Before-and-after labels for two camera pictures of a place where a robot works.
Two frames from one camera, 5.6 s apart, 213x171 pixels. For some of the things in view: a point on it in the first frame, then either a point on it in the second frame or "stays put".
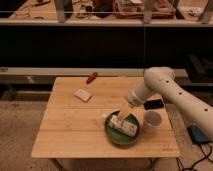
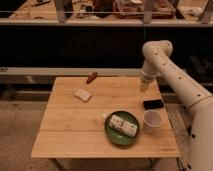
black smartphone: x=153 y=104 stays put
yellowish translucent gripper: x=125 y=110 -> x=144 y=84
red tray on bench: x=134 y=9 stays put
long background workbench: x=106 y=13 stays put
